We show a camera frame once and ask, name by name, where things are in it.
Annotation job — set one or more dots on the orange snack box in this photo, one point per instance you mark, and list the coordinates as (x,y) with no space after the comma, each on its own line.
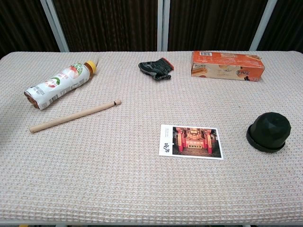
(227,66)

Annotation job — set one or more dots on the wooden stick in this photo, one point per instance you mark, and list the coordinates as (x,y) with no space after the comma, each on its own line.
(71,117)

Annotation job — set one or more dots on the black dome-shaped object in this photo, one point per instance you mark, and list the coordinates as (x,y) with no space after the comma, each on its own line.
(270,127)

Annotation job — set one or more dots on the tea bottle yellow cap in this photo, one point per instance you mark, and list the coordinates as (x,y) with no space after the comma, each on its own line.
(59,82)

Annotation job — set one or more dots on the red temple postcard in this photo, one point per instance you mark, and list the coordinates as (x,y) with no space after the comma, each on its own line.
(189,142)

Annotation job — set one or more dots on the beige waffle tablecloth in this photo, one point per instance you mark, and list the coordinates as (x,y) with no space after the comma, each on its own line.
(118,184)

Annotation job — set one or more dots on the grey partition post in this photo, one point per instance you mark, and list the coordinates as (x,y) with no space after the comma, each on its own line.
(163,23)
(262,26)
(55,28)

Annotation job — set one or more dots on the black round disc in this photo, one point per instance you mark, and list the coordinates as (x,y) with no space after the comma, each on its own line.
(253,143)

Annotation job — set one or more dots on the dark brown partition panel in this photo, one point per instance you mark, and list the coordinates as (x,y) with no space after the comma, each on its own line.
(286,23)
(106,23)
(21,23)
(213,23)

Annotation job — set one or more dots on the black glove orange cuff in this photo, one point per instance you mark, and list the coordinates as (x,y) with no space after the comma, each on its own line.
(154,67)

